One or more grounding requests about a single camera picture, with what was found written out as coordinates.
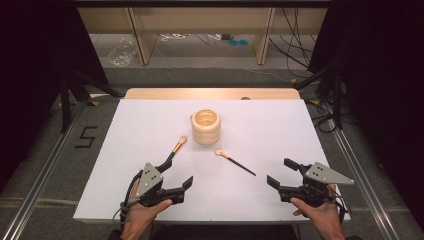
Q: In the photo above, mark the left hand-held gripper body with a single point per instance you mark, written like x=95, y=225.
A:
x=150, y=178

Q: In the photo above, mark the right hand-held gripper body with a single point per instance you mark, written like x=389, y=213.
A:
x=320, y=178

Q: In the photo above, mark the makeup brush long gold ferrule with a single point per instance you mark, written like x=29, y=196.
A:
x=180, y=143

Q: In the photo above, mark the cream ribbed brush holder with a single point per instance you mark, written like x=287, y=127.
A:
x=206, y=133

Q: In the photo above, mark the person's left hand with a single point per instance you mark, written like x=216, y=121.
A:
x=143, y=213

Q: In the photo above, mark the person's right hand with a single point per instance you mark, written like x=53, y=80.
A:
x=320, y=215

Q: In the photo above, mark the white table board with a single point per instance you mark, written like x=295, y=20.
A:
x=250, y=133

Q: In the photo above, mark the black tripod stand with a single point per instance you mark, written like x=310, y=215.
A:
x=65, y=106
x=337, y=100

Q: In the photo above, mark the light wooden table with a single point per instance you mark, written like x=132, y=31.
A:
x=200, y=94

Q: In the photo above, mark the black curtain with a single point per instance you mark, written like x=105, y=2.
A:
x=383, y=83
x=33, y=66

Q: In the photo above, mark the clear plastic bag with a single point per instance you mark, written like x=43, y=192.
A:
x=122, y=53

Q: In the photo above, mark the blue round disc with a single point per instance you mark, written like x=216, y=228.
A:
x=233, y=42
x=243, y=42

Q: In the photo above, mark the light wooden shelf unit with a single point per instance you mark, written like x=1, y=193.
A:
x=200, y=20

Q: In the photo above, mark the aluminium floor rail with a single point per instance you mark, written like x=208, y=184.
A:
x=360, y=180
x=36, y=190

